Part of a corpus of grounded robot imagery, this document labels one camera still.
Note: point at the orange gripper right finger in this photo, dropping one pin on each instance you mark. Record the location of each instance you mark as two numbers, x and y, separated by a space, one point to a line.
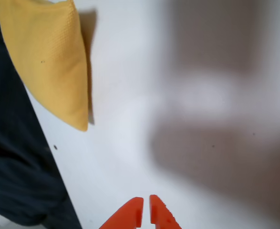
161 214

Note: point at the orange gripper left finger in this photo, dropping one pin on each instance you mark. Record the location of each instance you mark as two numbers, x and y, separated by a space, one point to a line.
130 214

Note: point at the yellow fabric bean bag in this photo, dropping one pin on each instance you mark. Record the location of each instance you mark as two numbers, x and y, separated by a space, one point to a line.
49 59

